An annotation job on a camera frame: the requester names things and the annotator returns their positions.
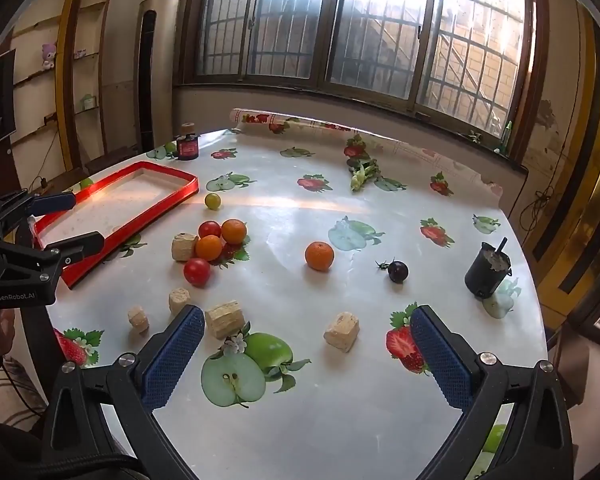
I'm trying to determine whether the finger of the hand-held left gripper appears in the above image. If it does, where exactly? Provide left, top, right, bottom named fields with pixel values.
left=30, top=231, right=106, bottom=267
left=0, top=191, right=77, bottom=224

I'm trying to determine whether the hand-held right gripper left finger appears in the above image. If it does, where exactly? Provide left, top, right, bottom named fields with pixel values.
left=40, top=304, right=206, bottom=480

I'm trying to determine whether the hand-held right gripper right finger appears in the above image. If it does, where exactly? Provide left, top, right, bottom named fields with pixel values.
left=410, top=304, right=577, bottom=480

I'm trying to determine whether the red rimmed tray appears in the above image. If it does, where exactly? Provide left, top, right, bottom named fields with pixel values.
left=32, top=161, right=200, bottom=291

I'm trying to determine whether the black cup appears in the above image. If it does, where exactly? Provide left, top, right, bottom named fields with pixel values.
left=464, top=241, right=513, bottom=301

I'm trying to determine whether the small orange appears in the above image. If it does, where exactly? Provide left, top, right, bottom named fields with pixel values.
left=196, top=235, right=224, bottom=262
left=221, top=219, right=247, bottom=245

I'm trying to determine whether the fruit print tablecloth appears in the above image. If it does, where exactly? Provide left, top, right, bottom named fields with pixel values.
left=32, top=107, right=551, bottom=480

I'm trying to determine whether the striped cloth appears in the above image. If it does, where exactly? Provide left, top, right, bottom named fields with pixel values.
left=0, top=357, right=48, bottom=428

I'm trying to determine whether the dark red jar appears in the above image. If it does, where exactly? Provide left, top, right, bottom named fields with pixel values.
left=176, top=122, right=201, bottom=161

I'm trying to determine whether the mandarin orange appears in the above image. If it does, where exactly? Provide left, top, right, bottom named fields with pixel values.
left=305, top=241, right=335, bottom=272

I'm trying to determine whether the tower air conditioner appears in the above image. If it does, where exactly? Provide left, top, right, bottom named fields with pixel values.
left=139, top=0, right=181, bottom=155

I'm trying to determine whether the green leafy vegetable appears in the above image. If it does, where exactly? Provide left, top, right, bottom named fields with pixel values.
left=347, top=157, right=381, bottom=193

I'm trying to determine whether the barred window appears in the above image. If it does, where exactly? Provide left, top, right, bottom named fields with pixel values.
left=182, top=0, right=538, bottom=136

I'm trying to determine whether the white wall shelf unit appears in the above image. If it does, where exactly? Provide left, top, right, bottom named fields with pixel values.
left=7, top=0, right=108, bottom=161

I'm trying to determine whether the black wall cable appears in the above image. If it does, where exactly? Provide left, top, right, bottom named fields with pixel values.
left=520, top=125, right=567, bottom=232

